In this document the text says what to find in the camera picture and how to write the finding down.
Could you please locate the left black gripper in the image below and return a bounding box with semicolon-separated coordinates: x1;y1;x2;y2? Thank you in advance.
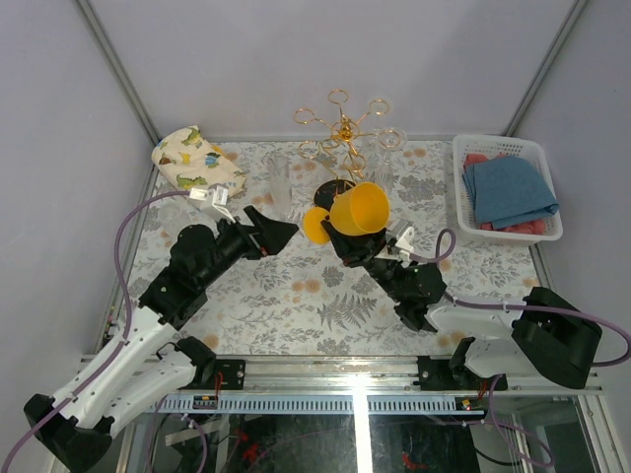
200;207;300;291

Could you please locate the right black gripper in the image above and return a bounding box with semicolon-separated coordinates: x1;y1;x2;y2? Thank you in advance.
322;215;408;304

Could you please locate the yellow plastic goblet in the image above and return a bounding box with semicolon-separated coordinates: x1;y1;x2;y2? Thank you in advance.
303;179;390;244

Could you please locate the gold wine glass rack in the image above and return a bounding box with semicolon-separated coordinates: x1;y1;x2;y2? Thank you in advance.
293;89;390;210

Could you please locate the slim clear champagne flute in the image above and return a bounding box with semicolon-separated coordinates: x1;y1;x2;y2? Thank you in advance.
368;127;407;195

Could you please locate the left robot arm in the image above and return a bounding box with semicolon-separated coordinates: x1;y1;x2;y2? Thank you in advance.
24;206;299;472

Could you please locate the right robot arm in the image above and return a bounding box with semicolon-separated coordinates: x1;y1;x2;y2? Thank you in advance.
321;219;602;391

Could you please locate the tall clear flute glass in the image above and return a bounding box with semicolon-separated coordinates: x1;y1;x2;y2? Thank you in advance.
268;157;292;217

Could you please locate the floral table mat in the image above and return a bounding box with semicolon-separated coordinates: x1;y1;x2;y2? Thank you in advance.
127;141;545;356

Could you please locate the dinosaur print cloth bag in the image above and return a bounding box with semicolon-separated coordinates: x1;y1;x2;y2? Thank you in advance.
151;125;246;197

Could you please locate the white plastic basket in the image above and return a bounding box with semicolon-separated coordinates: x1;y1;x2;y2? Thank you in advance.
453;135;563;245

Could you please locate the blue folded cloth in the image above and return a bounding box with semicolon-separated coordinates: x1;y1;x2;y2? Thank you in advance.
461;155;561;231

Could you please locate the red cloth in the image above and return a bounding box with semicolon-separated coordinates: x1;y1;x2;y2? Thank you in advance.
462;152;549;237

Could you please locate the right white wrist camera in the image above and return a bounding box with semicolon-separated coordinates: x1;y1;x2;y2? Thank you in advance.
386;219;415;262

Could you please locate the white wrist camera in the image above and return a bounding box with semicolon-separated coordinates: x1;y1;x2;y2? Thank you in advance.
386;219;415;262
188;184;236;223

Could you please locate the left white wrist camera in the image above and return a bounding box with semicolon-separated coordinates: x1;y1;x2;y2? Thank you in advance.
188;184;236;223

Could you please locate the aluminium front rail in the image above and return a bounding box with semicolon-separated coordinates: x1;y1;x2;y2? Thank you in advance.
73;354;605;415

